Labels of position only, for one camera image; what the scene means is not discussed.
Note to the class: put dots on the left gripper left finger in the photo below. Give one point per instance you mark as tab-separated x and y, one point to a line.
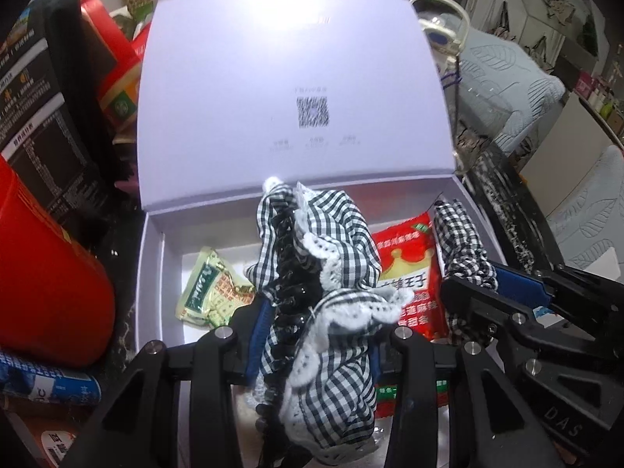
223	358

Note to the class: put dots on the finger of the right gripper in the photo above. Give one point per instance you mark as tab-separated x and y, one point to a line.
486	314
570	292

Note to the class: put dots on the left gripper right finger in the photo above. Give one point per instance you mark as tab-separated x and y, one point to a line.
413	438

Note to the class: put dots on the green snack packet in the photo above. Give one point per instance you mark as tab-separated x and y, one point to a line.
213	291

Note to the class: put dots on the gingham hair scrunchie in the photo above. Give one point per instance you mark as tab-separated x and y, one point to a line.
462	251

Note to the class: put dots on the black white gingham cloth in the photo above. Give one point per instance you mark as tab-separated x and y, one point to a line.
319	268

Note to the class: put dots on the white quilted chair near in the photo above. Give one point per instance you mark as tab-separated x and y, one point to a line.
588	225

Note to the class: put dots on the white quilted chair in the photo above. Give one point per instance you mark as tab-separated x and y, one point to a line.
588	225
504	74

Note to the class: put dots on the red canister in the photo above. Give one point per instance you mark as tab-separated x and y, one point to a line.
57	303

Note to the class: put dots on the blue tablet tube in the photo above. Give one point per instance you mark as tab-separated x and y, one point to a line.
39	383

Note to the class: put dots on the white quilted chair far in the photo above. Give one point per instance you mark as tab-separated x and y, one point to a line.
504	74

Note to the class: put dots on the clear glass cup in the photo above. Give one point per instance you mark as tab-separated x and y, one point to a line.
470	118

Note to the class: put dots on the red carton box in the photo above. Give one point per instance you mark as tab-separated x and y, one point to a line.
116	64

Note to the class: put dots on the lavender gift box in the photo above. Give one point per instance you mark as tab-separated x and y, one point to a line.
323	94

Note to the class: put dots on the clear water bottle white lid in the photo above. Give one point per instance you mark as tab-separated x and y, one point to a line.
445	25

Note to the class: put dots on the black snack bag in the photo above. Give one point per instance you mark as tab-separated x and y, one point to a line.
38	137

